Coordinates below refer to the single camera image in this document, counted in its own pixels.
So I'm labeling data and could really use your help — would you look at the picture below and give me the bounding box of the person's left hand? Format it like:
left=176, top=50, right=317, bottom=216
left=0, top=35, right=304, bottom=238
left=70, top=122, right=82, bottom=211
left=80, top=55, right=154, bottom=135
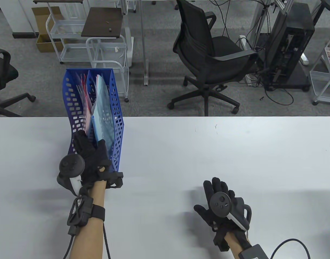
left=73, top=130, right=113, bottom=186

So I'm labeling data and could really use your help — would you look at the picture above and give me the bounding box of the person's right hand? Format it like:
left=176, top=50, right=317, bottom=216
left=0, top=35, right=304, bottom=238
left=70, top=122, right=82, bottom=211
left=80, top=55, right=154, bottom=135
left=194, top=177, right=252, bottom=252

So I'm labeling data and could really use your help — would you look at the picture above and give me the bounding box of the light blue paper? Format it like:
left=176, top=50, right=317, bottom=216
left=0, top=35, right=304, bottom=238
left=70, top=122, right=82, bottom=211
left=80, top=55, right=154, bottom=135
left=91, top=75, right=116, bottom=159

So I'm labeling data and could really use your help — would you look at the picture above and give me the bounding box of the light pink paper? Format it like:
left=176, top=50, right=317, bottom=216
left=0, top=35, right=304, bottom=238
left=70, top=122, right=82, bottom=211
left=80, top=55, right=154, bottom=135
left=76, top=73, right=96, bottom=135

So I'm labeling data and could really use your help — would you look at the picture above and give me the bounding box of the person's left forearm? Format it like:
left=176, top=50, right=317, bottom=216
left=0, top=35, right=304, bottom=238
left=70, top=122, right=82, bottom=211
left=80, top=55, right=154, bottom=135
left=69, top=180, right=107, bottom=259

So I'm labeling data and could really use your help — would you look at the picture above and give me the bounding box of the person's right forearm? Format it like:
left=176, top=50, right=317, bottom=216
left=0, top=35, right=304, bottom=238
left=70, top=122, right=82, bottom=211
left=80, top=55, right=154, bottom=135
left=225, top=231, right=245, bottom=259

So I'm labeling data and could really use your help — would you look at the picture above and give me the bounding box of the blue perforated file rack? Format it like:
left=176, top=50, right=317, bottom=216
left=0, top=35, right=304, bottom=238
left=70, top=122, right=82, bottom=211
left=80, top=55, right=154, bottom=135
left=63, top=69, right=125, bottom=173

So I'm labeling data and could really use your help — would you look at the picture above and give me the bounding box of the black right hand controller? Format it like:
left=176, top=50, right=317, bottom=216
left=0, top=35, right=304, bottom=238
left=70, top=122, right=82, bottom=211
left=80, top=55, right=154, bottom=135
left=210, top=192, right=249, bottom=232

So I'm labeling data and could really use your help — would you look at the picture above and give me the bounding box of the black hand controller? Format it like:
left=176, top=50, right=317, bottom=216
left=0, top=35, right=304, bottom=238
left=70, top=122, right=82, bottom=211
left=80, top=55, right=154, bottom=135
left=210, top=192, right=249, bottom=232
left=56, top=155, right=86, bottom=196

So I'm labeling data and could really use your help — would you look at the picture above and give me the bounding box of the black left hand controller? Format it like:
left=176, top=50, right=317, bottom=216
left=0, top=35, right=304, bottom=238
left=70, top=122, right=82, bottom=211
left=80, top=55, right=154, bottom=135
left=56, top=155, right=86, bottom=196

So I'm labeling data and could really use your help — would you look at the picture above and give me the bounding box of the metal floor stand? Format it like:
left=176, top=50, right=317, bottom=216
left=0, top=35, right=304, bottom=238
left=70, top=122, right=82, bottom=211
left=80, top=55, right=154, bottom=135
left=140, top=0, right=149, bottom=86

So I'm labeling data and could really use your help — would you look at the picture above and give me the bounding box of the cardboard box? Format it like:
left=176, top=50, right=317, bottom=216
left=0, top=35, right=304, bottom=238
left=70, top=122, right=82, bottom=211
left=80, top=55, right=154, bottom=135
left=32, top=7, right=64, bottom=52

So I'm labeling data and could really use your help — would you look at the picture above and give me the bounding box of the white cart with brown top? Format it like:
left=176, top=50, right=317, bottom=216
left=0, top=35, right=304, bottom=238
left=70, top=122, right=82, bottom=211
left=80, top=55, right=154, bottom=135
left=81, top=7, right=134, bottom=102

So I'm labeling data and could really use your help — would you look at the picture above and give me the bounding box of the black mesh office chair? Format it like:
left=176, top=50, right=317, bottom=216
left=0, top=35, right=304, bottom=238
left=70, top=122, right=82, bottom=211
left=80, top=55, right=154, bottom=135
left=167, top=0, right=258, bottom=116

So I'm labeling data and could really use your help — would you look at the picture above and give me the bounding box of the white cabinet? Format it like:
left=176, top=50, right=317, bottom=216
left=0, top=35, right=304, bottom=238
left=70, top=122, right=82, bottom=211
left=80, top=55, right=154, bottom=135
left=2, top=0, right=39, bottom=39

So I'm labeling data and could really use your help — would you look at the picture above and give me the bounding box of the black computer tower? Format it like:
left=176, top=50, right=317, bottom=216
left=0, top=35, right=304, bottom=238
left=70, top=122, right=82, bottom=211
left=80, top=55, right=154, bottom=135
left=264, top=3, right=315, bottom=91

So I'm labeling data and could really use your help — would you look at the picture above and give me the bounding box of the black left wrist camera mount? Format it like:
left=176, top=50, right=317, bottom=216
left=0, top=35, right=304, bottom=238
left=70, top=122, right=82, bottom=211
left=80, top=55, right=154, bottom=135
left=67, top=196, right=105, bottom=236

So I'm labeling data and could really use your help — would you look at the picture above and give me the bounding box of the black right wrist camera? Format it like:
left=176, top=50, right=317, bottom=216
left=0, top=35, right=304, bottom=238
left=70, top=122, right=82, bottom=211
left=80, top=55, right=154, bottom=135
left=238, top=244, right=269, bottom=259

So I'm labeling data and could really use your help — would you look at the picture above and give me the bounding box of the black braided cable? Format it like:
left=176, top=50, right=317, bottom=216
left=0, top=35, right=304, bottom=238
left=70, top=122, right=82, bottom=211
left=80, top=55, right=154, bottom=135
left=270, top=238, right=311, bottom=259

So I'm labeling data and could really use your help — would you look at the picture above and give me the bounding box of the white wire shelf cart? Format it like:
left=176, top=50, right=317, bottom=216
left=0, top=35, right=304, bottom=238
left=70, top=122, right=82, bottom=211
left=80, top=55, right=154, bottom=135
left=46, top=0, right=93, bottom=64

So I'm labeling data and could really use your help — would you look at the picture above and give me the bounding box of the white wire rack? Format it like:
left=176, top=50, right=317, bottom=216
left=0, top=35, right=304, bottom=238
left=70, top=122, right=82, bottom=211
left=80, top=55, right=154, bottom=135
left=310, top=26, right=330, bottom=105

